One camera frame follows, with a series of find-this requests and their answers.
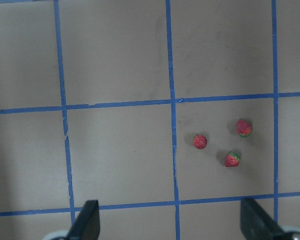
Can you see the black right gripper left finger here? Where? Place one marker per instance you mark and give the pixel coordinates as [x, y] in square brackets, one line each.
[87, 224]

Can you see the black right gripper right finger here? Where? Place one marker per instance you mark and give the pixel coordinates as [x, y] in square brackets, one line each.
[256, 223]

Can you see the red strawberry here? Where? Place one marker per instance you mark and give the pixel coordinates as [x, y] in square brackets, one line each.
[243, 128]
[200, 142]
[232, 160]

